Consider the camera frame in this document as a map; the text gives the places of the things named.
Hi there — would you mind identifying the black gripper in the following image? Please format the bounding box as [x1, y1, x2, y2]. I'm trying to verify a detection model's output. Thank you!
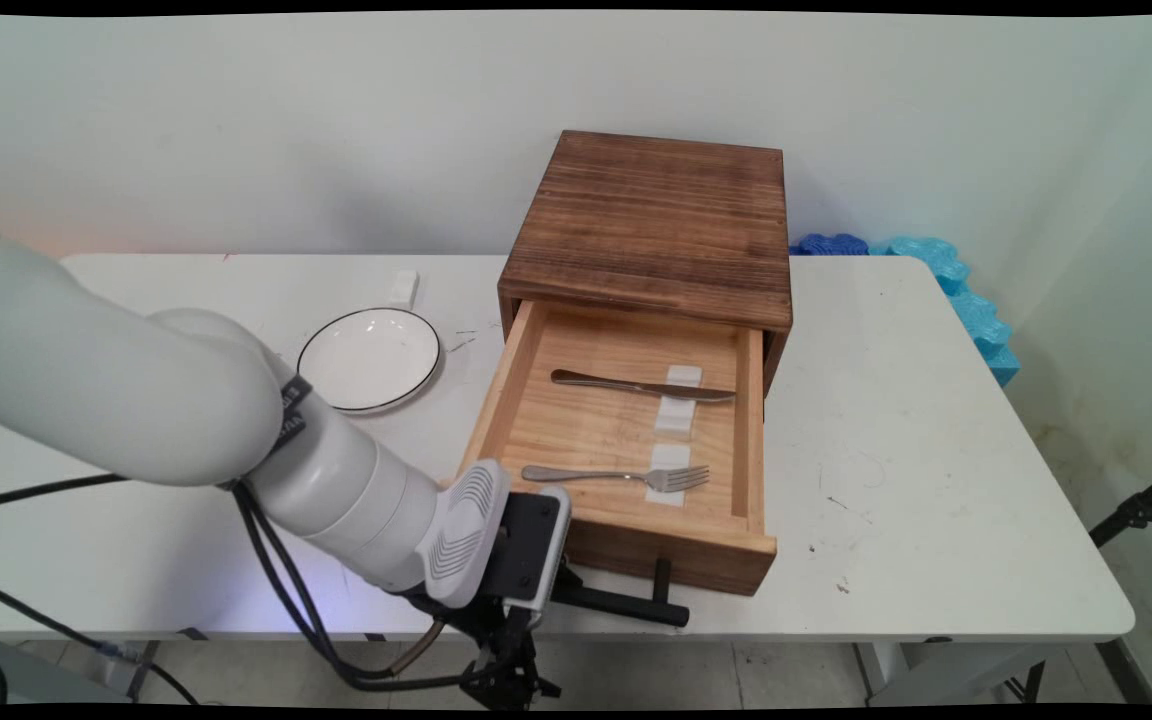
[406, 592, 563, 711]

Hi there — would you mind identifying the wooden drawer with black handle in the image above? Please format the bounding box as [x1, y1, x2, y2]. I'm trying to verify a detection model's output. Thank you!
[456, 298, 779, 630]

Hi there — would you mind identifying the silver fork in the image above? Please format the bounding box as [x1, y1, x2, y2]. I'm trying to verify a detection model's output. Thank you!
[521, 464, 712, 494]

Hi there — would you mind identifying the silver table knife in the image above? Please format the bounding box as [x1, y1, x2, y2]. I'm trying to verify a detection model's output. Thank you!
[550, 369, 737, 404]

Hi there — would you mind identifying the white plate with black rim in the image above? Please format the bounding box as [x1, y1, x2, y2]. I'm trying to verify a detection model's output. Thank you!
[296, 307, 442, 415]

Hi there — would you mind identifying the black metal table leg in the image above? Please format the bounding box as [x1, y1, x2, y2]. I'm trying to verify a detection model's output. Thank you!
[126, 640, 162, 701]
[1096, 640, 1152, 706]

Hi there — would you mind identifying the dark wooden cabinet case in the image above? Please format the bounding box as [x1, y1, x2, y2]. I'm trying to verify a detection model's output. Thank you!
[498, 130, 794, 396]

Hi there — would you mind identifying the dark blue foam piece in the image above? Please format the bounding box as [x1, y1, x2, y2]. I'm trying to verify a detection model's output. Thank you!
[789, 233, 870, 257]

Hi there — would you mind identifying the light blue foam piece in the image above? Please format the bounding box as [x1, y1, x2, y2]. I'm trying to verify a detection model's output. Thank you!
[871, 236, 1022, 388]

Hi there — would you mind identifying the black tripod stand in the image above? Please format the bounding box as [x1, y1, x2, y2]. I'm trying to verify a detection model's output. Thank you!
[1089, 460, 1152, 549]

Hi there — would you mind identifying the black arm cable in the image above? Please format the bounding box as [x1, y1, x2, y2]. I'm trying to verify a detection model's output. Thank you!
[0, 474, 497, 694]
[236, 484, 499, 693]

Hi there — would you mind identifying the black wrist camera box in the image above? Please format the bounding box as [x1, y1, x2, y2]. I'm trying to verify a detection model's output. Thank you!
[481, 486, 573, 614]

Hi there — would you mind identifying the black cable under table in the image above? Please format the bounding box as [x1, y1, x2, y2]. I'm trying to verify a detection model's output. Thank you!
[0, 572, 199, 706]

